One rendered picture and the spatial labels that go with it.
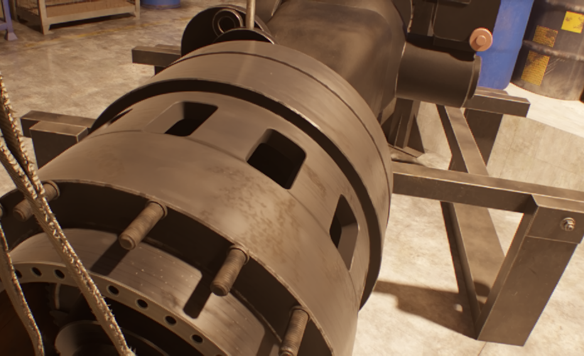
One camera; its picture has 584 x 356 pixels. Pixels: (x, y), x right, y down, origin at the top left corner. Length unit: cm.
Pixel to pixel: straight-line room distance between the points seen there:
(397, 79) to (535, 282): 87
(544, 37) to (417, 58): 175
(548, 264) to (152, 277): 147
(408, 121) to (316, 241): 256
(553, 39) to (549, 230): 194
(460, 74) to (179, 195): 143
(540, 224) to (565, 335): 68
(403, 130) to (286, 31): 188
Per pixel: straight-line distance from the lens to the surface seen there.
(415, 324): 192
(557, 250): 172
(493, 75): 318
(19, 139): 33
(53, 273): 49
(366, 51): 130
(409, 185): 155
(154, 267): 46
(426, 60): 176
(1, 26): 554
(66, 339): 62
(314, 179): 59
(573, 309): 232
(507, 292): 179
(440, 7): 174
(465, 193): 159
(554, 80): 343
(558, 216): 162
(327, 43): 129
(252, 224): 46
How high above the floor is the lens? 135
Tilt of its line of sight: 31 degrees down
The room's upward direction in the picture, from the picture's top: 6 degrees clockwise
